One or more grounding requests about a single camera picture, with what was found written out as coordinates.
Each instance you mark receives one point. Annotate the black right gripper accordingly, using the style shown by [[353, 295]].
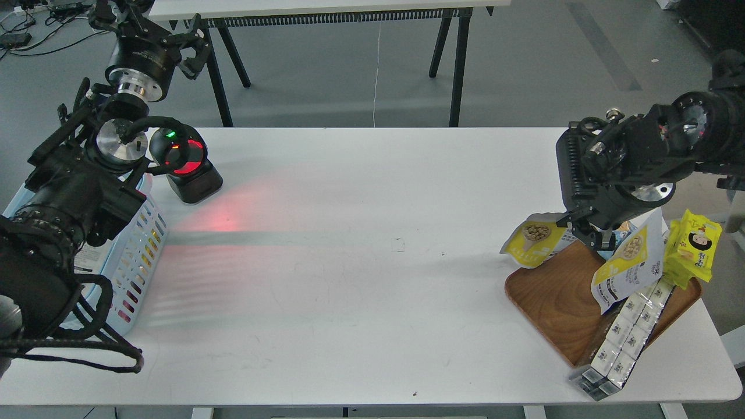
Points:
[[593, 208]]

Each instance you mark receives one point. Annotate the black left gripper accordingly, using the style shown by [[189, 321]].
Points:
[[138, 66]]

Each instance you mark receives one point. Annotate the yellow white nut snack pouch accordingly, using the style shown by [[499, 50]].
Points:
[[537, 240]]

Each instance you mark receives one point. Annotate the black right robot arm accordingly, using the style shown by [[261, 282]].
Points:
[[616, 168]]

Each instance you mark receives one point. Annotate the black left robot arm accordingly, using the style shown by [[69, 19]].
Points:
[[84, 187]]

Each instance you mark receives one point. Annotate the blue snack packet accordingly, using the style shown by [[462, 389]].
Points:
[[625, 230]]

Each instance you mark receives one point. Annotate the yellow cartoon face snack bag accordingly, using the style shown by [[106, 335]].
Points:
[[690, 249]]

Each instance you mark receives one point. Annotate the white multipack snack boxes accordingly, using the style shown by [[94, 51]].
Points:
[[624, 333]]

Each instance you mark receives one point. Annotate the light blue plastic basket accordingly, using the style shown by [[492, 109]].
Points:
[[128, 261]]

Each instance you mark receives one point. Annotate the black legged background table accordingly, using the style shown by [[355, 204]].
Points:
[[362, 74]]

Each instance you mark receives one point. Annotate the brown wooden tray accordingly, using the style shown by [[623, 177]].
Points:
[[556, 298]]

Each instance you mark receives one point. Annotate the black barcode scanner red window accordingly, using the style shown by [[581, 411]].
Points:
[[197, 178]]

